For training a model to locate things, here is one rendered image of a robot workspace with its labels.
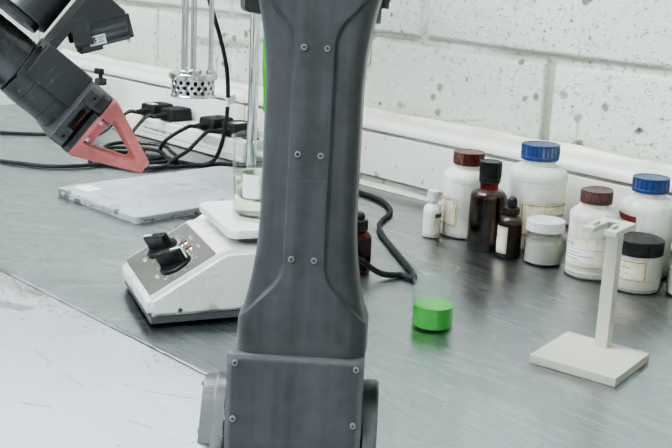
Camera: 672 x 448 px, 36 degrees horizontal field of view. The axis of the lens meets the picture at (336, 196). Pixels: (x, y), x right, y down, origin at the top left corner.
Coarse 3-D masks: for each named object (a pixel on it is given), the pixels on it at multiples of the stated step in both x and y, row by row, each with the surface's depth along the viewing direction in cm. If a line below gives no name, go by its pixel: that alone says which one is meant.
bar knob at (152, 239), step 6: (150, 234) 105; (156, 234) 105; (162, 234) 104; (144, 240) 105; (150, 240) 105; (156, 240) 104; (162, 240) 104; (168, 240) 104; (174, 240) 105; (150, 246) 105; (156, 246) 105; (162, 246) 104; (168, 246) 104; (174, 246) 104; (150, 252) 105
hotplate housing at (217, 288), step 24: (216, 240) 102; (240, 240) 101; (216, 264) 98; (240, 264) 99; (144, 288) 100; (168, 288) 97; (192, 288) 98; (216, 288) 98; (240, 288) 99; (144, 312) 99; (168, 312) 97; (192, 312) 99; (216, 312) 99
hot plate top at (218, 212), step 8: (200, 208) 108; (208, 208) 106; (216, 208) 106; (224, 208) 106; (208, 216) 105; (216, 216) 103; (224, 216) 103; (216, 224) 102; (224, 224) 100; (232, 224) 101; (240, 224) 101; (248, 224) 101; (256, 224) 101; (224, 232) 100; (232, 232) 99; (240, 232) 99; (248, 232) 99; (256, 232) 99
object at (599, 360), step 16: (592, 224) 91; (608, 224) 93; (624, 224) 92; (608, 240) 94; (608, 256) 94; (608, 272) 94; (608, 288) 94; (608, 304) 94; (608, 320) 95; (560, 336) 98; (576, 336) 98; (608, 336) 95; (544, 352) 94; (560, 352) 94; (576, 352) 94; (592, 352) 94; (608, 352) 94; (624, 352) 95; (640, 352) 95; (560, 368) 91; (576, 368) 90; (592, 368) 90; (608, 368) 91; (624, 368) 91; (608, 384) 89
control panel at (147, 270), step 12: (180, 228) 108; (180, 240) 105; (192, 240) 104; (144, 252) 107; (192, 252) 101; (204, 252) 100; (132, 264) 105; (144, 264) 104; (156, 264) 103; (192, 264) 99; (144, 276) 101; (156, 276) 100; (168, 276) 99; (180, 276) 98; (156, 288) 98
